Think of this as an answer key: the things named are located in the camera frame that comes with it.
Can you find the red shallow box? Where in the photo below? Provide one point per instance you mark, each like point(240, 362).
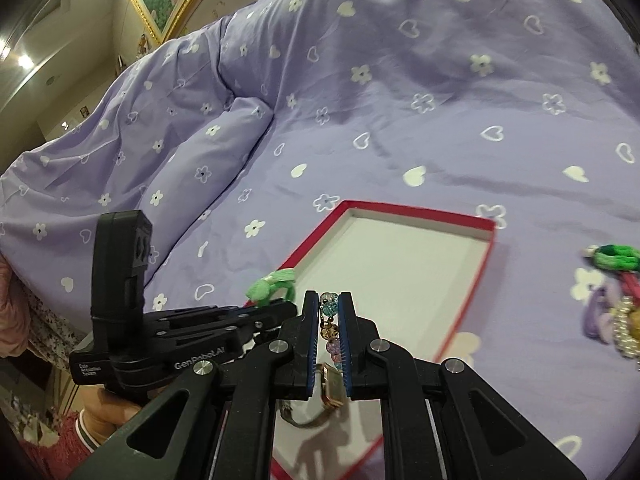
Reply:
point(400, 270)

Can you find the striped sleeve forearm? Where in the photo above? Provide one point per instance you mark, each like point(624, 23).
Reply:
point(86, 437)

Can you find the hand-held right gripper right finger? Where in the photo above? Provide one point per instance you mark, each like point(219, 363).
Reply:
point(346, 345)

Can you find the pearl hair clip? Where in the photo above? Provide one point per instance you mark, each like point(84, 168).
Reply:
point(622, 332)

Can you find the purple flower print duvet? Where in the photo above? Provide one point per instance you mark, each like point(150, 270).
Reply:
point(400, 110)

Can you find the person's left hand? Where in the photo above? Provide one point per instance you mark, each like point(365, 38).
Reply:
point(107, 410)

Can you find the pink fleece clothing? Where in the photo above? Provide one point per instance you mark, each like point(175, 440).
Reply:
point(10, 315)

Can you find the gold wrist watch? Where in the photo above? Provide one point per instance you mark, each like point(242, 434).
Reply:
point(332, 385)

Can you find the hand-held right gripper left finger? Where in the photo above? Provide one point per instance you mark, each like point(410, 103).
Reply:
point(312, 345)

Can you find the floral bed sheet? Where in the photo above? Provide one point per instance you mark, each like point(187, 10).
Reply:
point(47, 325)

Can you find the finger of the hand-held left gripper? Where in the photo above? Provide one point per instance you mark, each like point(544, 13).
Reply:
point(215, 339)
point(210, 314)

